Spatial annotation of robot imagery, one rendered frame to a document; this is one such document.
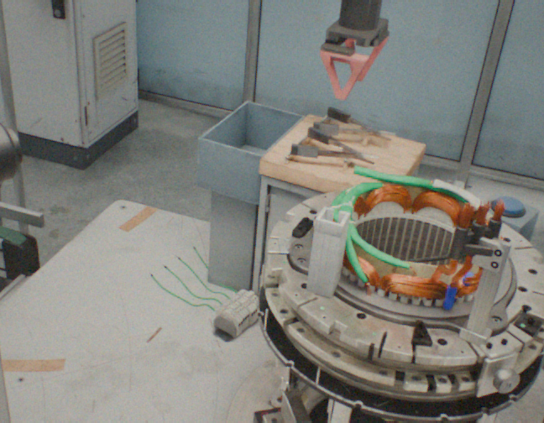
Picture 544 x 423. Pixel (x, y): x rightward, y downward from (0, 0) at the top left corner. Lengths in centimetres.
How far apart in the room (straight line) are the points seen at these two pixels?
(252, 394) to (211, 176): 33
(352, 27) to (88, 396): 64
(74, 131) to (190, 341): 207
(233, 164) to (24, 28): 208
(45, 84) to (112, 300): 198
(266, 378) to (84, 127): 220
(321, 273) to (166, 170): 250
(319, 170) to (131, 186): 210
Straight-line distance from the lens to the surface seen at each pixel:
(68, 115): 314
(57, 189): 311
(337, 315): 74
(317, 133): 110
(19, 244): 145
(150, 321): 121
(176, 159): 331
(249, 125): 127
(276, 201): 110
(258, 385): 108
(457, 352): 74
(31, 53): 313
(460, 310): 77
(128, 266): 132
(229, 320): 116
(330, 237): 72
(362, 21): 107
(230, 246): 122
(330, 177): 104
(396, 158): 112
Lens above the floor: 156
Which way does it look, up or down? 32 degrees down
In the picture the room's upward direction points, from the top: 5 degrees clockwise
